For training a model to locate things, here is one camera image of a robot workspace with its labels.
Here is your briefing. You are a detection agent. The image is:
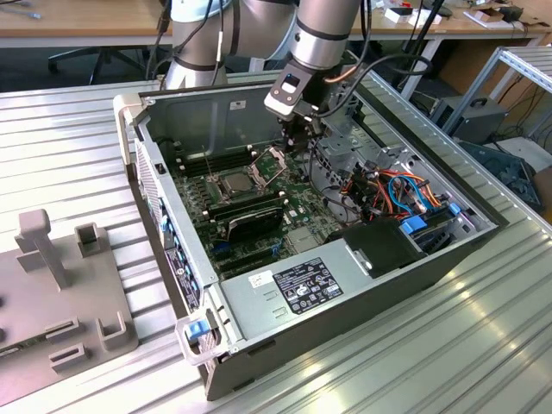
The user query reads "silver CPU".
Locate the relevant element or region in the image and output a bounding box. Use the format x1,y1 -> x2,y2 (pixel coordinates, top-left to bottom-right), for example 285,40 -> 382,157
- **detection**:
220,173 -> 254,196

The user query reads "CPU socket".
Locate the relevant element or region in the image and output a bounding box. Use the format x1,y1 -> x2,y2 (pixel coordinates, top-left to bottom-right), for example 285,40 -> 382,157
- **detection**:
205,166 -> 260,204

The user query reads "silver drive cage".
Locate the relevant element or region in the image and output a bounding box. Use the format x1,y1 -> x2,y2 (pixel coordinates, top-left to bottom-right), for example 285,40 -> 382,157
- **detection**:
317,112 -> 392,204

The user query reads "black RAM slot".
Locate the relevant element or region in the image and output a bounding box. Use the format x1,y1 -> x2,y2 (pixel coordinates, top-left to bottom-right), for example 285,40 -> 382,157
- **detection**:
176,145 -> 251,161
206,198 -> 289,221
202,191 -> 284,213
186,160 -> 256,177
183,155 -> 254,172
179,150 -> 253,166

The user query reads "green motherboard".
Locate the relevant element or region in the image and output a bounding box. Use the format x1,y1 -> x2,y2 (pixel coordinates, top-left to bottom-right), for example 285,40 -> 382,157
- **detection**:
166,140 -> 353,281

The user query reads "small white box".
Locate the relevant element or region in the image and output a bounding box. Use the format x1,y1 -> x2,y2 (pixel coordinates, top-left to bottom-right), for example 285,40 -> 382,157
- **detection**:
385,6 -> 417,25

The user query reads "black expansion card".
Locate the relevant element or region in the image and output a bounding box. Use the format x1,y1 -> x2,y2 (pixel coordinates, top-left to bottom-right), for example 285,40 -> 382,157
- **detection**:
223,205 -> 286,243

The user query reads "silver chipset heatsink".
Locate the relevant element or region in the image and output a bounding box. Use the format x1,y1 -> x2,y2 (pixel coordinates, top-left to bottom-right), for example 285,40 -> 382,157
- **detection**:
285,226 -> 323,256

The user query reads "wooden desk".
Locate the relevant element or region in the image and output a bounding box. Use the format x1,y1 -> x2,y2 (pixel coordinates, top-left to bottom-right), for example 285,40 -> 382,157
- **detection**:
0,0 -> 173,49
348,0 -> 552,48

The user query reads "blue disk carrier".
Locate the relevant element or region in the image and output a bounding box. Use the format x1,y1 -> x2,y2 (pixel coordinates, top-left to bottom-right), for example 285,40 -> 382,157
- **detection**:
398,216 -> 431,237

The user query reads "black expansion slot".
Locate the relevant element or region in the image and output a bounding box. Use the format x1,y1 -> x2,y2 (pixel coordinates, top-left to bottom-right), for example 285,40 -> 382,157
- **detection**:
210,243 -> 277,265
219,254 -> 279,278

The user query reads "open cardboard box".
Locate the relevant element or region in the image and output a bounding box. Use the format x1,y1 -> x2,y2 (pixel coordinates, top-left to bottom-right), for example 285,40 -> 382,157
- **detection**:
463,4 -> 505,29

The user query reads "dark panel with fan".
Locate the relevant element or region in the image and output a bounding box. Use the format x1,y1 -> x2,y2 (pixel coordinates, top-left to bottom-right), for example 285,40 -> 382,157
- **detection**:
456,138 -> 543,212

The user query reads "grey open PC case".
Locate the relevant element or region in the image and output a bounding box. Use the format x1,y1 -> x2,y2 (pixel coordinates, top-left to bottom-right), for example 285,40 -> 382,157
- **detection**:
112,72 -> 512,402

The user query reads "black office chair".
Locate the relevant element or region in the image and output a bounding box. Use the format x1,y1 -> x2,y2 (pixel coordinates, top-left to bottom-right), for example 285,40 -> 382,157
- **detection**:
46,45 -> 146,86

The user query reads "silver power supply unit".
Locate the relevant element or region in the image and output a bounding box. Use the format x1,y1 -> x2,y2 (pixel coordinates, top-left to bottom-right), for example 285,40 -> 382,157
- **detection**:
218,239 -> 377,346

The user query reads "brown cardboard box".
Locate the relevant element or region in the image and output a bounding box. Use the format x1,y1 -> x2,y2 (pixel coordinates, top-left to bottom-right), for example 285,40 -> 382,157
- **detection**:
530,166 -> 552,213

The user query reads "blue case latch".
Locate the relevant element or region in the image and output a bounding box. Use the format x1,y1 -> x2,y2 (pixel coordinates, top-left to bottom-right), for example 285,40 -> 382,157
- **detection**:
184,321 -> 211,345

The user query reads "grey parts rack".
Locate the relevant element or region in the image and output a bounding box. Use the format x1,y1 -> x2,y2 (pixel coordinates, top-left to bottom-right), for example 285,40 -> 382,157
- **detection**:
0,209 -> 140,392

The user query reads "green RAM stick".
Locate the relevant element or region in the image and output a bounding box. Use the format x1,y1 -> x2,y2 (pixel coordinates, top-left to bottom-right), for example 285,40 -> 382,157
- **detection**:
0,338 -> 47,358

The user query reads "black camera bracket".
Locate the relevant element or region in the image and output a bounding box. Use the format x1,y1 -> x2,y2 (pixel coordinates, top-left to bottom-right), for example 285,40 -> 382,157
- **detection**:
269,60 -> 312,104

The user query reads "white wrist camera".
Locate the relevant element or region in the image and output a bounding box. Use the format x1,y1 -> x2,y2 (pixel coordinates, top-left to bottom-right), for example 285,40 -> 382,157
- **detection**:
263,91 -> 304,121

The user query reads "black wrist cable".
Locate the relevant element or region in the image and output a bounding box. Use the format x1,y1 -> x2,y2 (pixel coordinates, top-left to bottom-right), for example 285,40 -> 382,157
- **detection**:
317,0 -> 435,117

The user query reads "orange wire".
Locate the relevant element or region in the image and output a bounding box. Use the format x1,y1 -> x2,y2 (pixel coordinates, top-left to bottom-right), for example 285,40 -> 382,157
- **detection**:
342,170 -> 392,216

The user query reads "blue wire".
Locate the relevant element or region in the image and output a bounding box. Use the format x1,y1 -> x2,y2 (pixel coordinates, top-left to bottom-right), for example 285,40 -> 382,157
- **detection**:
386,175 -> 417,216
400,172 -> 432,213

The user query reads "black box with handle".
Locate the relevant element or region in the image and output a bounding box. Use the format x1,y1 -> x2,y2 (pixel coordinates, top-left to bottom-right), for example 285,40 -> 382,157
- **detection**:
430,97 -> 509,146

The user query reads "aluminium frame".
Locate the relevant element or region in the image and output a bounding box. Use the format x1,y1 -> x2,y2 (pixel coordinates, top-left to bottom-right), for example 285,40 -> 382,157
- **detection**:
442,45 -> 552,140

